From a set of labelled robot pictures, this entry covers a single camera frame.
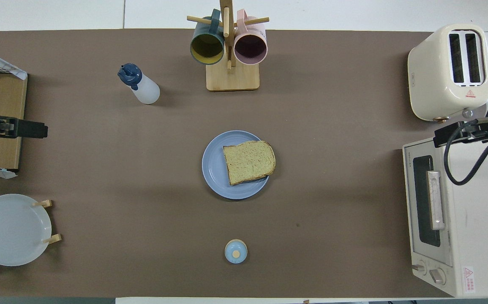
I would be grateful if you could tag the white patterned cloth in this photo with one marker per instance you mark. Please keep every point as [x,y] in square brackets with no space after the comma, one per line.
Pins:
[20,72]

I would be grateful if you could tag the brown table mat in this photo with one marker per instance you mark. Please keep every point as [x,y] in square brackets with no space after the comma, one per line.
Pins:
[142,169]

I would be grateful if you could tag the pink mug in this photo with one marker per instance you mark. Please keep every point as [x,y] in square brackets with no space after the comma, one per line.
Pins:
[250,46]

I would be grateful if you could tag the toasted bread slice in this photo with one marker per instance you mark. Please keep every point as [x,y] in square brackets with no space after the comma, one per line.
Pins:
[250,162]

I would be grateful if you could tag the bamboo mug rack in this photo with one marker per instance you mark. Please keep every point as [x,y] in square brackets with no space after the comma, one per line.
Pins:
[232,78]

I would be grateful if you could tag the grey plate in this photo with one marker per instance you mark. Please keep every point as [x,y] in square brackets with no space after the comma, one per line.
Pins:
[11,230]

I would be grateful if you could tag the periwinkle blue plate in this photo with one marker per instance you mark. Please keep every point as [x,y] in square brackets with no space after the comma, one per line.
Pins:
[214,169]

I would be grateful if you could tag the wooden plate rack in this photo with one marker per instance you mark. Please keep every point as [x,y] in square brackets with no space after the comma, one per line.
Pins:
[45,203]

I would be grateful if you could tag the white toaster oven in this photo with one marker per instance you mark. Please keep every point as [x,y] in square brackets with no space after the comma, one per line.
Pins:
[480,219]

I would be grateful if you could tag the dark green mug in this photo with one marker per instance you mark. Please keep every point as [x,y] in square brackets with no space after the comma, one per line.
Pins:
[207,46]

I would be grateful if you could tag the wooden shelf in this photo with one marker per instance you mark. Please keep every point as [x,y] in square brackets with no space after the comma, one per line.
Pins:
[1,97]

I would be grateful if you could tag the small blue jar wooden knob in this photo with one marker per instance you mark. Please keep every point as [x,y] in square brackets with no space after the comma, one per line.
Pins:
[232,249]

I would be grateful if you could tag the cream two-slot toaster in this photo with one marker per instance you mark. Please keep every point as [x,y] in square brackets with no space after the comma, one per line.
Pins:
[432,76]

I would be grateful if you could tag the white squeeze bottle blue cap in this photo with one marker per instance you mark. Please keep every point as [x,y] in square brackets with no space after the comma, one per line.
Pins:
[146,88]

